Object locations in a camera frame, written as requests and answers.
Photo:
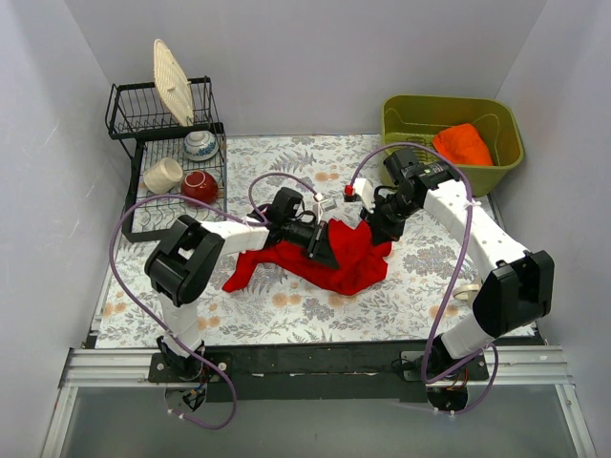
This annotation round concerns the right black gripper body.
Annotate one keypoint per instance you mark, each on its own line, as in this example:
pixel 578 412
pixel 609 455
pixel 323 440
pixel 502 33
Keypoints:
pixel 378 224

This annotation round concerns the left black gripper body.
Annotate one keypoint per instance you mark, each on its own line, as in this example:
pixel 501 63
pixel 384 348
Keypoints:
pixel 318 239

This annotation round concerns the red t shirt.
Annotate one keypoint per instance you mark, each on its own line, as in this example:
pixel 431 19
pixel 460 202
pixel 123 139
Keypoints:
pixel 360 263

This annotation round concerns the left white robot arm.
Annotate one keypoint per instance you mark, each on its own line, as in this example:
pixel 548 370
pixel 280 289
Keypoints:
pixel 185 259

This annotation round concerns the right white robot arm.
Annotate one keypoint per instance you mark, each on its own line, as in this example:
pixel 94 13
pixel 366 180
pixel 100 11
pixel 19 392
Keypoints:
pixel 517 283

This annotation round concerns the floral table mat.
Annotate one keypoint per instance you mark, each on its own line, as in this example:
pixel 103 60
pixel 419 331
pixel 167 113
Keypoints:
pixel 277 306

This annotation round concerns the orange t shirt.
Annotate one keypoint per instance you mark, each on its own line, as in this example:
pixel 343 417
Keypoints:
pixel 462 145

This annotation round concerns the red bowl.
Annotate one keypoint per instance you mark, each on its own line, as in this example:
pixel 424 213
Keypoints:
pixel 201 186

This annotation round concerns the green inside mug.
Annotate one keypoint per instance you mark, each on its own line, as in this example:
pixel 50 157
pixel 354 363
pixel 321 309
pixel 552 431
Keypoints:
pixel 466 292

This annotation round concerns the green plastic bin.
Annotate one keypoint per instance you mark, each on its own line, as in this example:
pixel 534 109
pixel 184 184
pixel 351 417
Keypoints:
pixel 421 118

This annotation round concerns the blue white ceramic bowl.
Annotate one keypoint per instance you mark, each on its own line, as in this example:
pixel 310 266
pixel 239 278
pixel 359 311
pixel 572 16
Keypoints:
pixel 200 146

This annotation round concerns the cream ceramic cup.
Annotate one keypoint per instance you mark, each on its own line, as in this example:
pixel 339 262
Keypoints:
pixel 163 176

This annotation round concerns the cream woven plate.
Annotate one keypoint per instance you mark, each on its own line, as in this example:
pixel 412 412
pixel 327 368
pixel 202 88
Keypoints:
pixel 173 86

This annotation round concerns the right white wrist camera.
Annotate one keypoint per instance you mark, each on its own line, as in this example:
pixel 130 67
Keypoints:
pixel 361 190

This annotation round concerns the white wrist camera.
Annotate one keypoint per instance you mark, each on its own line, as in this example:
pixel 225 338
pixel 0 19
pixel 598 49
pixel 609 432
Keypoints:
pixel 321 205
pixel 361 190

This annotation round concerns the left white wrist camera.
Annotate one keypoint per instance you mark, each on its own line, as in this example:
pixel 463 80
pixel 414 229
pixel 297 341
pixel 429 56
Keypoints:
pixel 321 205

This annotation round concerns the black wire dish rack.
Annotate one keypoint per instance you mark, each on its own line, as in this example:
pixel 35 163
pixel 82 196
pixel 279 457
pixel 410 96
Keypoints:
pixel 147 132

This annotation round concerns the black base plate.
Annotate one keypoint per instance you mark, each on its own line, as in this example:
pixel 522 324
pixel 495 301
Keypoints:
pixel 322 371

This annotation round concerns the aluminium rail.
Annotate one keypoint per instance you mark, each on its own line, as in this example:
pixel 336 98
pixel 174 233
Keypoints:
pixel 518 365

